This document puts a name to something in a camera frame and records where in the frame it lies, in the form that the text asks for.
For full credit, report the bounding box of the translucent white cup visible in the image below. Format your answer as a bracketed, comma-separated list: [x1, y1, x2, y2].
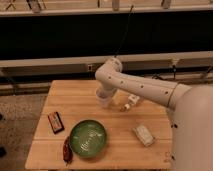
[96, 89, 112, 108]

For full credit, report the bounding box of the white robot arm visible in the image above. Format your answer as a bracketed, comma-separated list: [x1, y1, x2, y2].
[95, 58, 213, 171]

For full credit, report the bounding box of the white tube bottle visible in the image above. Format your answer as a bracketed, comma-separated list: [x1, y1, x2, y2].
[124, 94, 140, 110]

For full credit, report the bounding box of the green glass bowl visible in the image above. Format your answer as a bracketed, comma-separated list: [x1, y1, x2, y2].
[69, 120, 107, 158]

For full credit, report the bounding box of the wooden folding table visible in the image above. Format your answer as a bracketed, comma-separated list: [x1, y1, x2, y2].
[25, 80, 171, 170]

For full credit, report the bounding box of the white wrapped packet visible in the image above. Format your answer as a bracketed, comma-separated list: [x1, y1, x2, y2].
[133, 124, 155, 147]

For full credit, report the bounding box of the black orange small box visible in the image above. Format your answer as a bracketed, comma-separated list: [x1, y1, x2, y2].
[48, 112, 64, 134]

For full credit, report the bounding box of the dark red snack wrapper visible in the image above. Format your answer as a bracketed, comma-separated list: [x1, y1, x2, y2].
[63, 138, 73, 164]

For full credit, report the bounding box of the black hanging cable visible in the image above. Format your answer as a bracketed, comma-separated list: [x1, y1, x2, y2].
[113, 4, 135, 58]

